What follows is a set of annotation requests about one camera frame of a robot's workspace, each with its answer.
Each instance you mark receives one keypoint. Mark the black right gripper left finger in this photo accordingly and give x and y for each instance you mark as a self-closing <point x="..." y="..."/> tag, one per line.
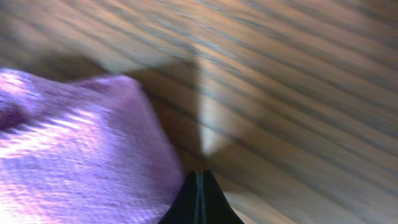
<point x="185" y="208"/>

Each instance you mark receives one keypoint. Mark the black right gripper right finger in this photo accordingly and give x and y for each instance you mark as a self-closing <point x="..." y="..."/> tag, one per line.
<point x="214" y="207"/>

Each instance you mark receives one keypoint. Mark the pink microfiber cloth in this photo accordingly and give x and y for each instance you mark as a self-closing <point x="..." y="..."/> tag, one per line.
<point x="89" y="151"/>

